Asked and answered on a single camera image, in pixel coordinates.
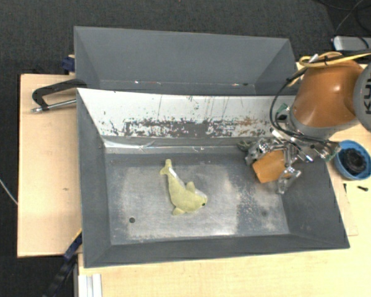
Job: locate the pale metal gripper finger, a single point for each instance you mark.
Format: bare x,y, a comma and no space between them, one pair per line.
281,186
256,153

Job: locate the orange plastic cup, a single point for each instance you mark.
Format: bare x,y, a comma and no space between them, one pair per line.
267,167

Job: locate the blue round bowl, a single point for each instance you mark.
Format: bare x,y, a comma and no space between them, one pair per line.
340,166

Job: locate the black round part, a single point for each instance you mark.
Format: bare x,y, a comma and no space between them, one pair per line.
355,161

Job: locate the small black screw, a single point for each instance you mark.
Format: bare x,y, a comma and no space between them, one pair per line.
363,188

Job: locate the yellow-green plush dolphin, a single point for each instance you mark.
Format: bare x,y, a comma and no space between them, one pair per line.
182,195

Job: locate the grey metal bin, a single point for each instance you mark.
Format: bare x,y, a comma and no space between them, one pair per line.
160,227

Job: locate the pale wood flat board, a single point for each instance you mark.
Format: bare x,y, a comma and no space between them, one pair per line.
46,172

